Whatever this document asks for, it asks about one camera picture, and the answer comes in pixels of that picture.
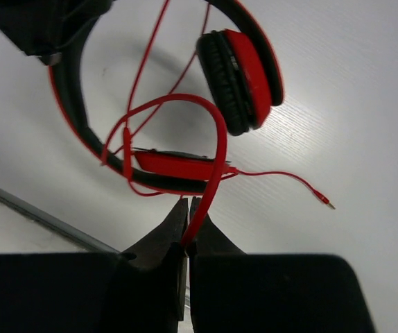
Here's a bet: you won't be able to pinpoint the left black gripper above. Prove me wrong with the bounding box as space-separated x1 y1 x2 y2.
0 0 114 65

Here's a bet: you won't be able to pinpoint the red black headphones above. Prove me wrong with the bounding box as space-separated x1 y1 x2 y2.
48 0 337 249

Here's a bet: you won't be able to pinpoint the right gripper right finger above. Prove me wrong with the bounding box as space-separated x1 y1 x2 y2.
189 196 380 333

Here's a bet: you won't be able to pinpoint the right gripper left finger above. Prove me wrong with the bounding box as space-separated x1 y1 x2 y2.
0 199 189 332

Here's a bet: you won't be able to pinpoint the aluminium side rail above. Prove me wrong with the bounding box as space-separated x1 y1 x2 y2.
0 188 119 253

